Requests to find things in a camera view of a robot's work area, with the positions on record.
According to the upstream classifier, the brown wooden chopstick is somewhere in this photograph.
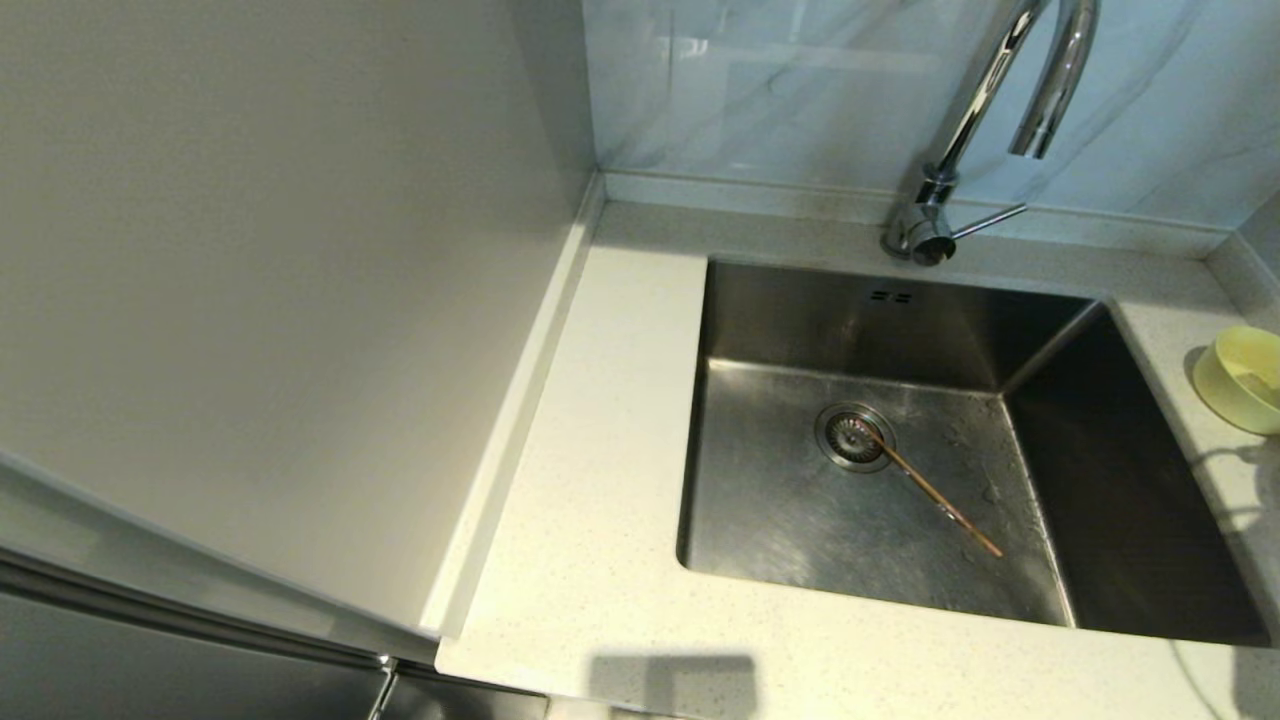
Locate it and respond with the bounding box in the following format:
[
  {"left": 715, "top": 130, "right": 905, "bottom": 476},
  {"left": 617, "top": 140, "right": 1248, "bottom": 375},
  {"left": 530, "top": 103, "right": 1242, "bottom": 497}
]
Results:
[{"left": 853, "top": 420, "right": 1005, "bottom": 559}]

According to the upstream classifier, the thin chrome faucet lever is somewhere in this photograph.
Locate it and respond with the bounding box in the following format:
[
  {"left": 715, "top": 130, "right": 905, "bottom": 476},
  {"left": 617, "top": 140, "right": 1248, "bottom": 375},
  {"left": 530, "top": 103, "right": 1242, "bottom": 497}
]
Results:
[{"left": 950, "top": 203, "right": 1028, "bottom": 241}]

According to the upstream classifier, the yellow plastic bowl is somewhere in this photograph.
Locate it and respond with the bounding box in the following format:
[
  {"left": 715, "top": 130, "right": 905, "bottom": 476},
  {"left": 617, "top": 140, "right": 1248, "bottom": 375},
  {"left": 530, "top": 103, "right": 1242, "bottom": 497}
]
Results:
[{"left": 1191, "top": 325, "right": 1280, "bottom": 437}]

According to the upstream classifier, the stainless steel sink basin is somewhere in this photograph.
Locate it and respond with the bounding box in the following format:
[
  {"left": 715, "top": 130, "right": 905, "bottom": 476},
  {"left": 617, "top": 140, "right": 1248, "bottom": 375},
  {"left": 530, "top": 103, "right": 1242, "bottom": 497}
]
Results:
[{"left": 676, "top": 256, "right": 1276, "bottom": 647}]

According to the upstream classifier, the round metal drain strainer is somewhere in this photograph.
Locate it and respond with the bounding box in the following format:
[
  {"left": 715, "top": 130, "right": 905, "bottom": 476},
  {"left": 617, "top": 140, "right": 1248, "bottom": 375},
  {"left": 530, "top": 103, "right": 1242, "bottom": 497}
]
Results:
[{"left": 815, "top": 402, "right": 898, "bottom": 474}]

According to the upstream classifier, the beige tall cabinet side panel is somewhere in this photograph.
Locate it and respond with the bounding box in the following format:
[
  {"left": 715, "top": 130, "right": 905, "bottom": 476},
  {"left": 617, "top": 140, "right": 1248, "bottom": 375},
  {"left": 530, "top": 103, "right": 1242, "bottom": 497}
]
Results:
[{"left": 0, "top": 0, "right": 606, "bottom": 661}]

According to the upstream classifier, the chrome gooseneck faucet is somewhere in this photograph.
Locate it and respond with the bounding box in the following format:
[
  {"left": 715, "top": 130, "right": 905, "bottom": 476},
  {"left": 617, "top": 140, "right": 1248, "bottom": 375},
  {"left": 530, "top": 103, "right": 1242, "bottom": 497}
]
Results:
[{"left": 880, "top": 0, "right": 1101, "bottom": 269}]

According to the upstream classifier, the grey cabinet door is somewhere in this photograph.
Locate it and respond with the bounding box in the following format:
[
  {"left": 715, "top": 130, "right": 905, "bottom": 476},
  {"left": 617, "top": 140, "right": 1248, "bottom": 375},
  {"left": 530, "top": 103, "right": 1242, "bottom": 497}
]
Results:
[{"left": 0, "top": 548, "right": 391, "bottom": 720}]

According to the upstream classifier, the chrome cabinet handle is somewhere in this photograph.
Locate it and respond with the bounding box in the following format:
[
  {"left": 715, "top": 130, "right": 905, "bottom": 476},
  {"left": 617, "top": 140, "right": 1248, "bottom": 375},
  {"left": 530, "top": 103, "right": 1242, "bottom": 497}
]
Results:
[{"left": 366, "top": 652, "right": 401, "bottom": 720}]

